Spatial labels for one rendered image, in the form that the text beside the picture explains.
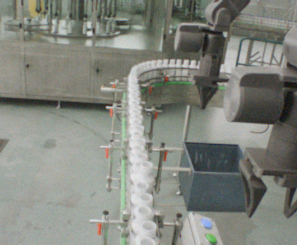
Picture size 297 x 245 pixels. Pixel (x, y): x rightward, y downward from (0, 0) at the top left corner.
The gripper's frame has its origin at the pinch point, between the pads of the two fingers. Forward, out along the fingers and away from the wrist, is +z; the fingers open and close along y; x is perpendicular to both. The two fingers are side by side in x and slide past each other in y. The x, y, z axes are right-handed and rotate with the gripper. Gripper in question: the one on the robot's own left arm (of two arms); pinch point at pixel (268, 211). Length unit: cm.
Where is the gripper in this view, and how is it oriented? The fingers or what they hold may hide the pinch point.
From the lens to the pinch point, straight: 53.8
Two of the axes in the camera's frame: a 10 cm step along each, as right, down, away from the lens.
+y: 9.9, 0.7, 1.0
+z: -1.0, 9.2, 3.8
